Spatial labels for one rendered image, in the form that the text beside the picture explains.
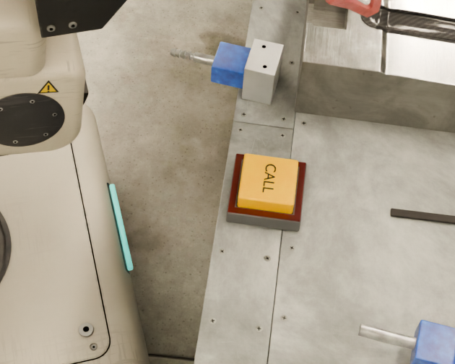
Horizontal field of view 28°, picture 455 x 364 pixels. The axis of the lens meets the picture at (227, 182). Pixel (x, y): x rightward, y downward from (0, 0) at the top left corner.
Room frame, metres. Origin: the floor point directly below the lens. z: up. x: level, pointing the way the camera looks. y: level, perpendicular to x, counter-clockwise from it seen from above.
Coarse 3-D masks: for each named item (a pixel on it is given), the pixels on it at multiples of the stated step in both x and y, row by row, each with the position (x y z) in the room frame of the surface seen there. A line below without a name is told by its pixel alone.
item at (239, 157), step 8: (240, 160) 0.59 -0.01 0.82; (304, 168) 0.58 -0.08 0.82; (304, 176) 0.57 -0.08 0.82; (232, 184) 0.56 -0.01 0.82; (232, 192) 0.55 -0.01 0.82; (232, 200) 0.54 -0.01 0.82; (296, 200) 0.54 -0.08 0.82; (232, 208) 0.52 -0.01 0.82; (240, 208) 0.53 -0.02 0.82; (296, 208) 0.53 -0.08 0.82; (264, 216) 0.52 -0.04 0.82; (272, 216) 0.52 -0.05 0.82; (280, 216) 0.52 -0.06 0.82; (288, 216) 0.52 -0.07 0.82; (296, 216) 0.52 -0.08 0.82
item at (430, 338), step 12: (360, 324) 0.40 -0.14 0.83; (420, 324) 0.40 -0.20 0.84; (432, 324) 0.40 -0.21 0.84; (360, 336) 0.39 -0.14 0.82; (372, 336) 0.38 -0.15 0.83; (384, 336) 0.38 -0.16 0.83; (396, 336) 0.39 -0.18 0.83; (408, 336) 0.39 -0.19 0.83; (420, 336) 0.38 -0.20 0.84; (432, 336) 0.38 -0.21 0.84; (444, 336) 0.39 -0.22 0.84; (408, 348) 0.38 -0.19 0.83; (420, 348) 0.37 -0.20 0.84; (432, 348) 0.37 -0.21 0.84; (444, 348) 0.37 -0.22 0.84; (420, 360) 0.36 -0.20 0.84; (432, 360) 0.36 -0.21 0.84; (444, 360) 0.36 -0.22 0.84
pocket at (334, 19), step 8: (312, 0) 0.79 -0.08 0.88; (320, 0) 0.79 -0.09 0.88; (312, 8) 0.78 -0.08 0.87; (320, 8) 0.79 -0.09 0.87; (328, 8) 0.79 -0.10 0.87; (336, 8) 0.79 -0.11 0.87; (344, 8) 0.79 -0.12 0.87; (312, 16) 0.77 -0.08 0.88; (320, 16) 0.78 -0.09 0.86; (328, 16) 0.78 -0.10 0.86; (336, 16) 0.78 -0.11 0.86; (344, 16) 0.78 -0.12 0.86; (320, 24) 0.77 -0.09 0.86; (328, 24) 0.77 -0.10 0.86; (336, 24) 0.77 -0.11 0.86; (344, 24) 0.77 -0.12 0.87
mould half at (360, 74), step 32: (384, 0) 0.79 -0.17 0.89; (416, 0) 0.79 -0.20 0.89; (448, 0) 0.80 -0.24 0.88; (320, 32) 0.73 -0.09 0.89; (352, 32) 0.73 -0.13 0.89; (384, 32) 0.74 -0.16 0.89; (320, 64) 0.68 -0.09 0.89; (352, 64) 0.68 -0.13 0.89; (384, 64) 0.69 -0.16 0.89; (416, 64) 0.69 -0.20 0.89; (448, 64) 0.70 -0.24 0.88; (320, 96) 0.68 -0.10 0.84; (352, 96) 0.68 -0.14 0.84; (384, 96) 0.67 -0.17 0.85; (416, 96) 0.67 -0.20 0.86; (448, 96) 0.67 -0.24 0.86; (448, 128) 0.67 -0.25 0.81
